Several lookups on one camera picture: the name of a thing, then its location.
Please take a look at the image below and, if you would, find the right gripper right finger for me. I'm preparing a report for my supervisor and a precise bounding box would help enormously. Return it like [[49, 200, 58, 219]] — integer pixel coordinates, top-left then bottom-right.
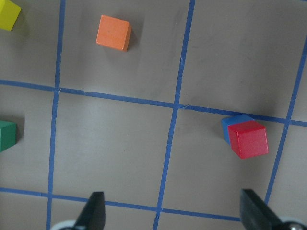
[[239, 189, 283, 230]]

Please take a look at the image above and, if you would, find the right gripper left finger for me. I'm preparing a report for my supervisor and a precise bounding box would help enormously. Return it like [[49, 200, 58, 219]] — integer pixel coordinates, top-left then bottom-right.
[[73, 192, 106, 230]]

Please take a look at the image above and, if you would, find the red wooden block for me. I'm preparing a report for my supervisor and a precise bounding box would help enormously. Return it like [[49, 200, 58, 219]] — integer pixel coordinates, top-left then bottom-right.
[[228, 120, 269, 159]]

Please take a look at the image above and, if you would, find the blue wooden block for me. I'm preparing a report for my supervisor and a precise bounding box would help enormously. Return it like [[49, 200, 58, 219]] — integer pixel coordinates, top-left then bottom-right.
[[221, 114, 255, 145]]

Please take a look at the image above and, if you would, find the green wooden block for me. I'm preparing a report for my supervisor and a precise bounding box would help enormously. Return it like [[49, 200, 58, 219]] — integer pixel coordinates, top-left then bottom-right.
[[0, 120, 16, 152]]

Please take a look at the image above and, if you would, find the orange wooden block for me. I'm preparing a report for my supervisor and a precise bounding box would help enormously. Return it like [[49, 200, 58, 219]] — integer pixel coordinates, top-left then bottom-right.
[[96, 15, 132, 52]]

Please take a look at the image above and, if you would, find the yellow wooden block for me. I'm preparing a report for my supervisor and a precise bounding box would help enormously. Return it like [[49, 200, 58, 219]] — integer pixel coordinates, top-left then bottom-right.
[[0, 0, 22, 31]]

